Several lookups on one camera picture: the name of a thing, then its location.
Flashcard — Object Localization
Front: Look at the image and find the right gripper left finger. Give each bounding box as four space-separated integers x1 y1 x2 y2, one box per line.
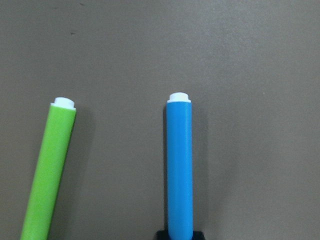
154 230 170 240

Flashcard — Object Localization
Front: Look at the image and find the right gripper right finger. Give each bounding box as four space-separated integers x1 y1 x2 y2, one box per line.
192 231 205 240

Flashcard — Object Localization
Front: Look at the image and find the blue highlighter pen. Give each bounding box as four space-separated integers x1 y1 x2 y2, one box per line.
166 92 193 240

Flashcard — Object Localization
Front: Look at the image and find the green highlighter pen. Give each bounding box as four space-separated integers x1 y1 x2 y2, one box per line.
20 97 76 240

